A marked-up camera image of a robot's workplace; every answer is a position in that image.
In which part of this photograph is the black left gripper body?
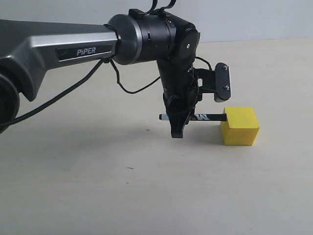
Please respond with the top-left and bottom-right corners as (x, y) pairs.
(156, 57), (203, 118)

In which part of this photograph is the black and white marker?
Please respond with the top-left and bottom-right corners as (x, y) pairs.
(158, 113), (228, 122)

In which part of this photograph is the yellow cube block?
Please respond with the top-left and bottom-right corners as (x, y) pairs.
(220, 106), (260, 146)

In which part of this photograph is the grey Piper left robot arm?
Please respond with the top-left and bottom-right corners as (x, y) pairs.
(0, 9), (200, 138)

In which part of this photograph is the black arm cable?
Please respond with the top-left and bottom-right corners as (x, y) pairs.
(0, 0), (213, 128)

